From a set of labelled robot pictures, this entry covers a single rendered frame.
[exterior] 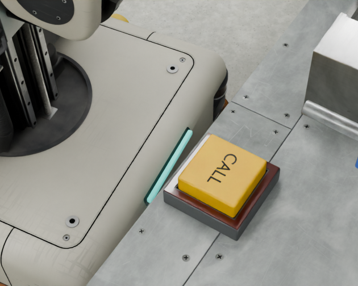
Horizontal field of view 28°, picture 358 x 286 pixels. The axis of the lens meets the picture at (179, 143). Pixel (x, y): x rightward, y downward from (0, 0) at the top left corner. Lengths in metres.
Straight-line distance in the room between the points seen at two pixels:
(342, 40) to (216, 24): 1.30
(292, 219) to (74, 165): 0.74
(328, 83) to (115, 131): 0.75
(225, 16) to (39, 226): 0.94
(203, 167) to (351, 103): 0.16
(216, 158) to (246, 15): 1.37
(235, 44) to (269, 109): 1.19
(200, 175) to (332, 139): 0.15
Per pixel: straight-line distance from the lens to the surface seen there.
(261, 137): 0.71
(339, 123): 0.55
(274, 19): 1.99
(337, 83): 0.69
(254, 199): 0.65
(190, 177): 0.64
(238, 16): 1.99
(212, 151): 0.66
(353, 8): 0.74
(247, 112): 0.73
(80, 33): 1.00
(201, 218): 0.65
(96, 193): 1.30
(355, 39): 0.69
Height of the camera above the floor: 1.37
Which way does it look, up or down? 53 degrees down
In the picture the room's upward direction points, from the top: 2 degrees counter-clockwise
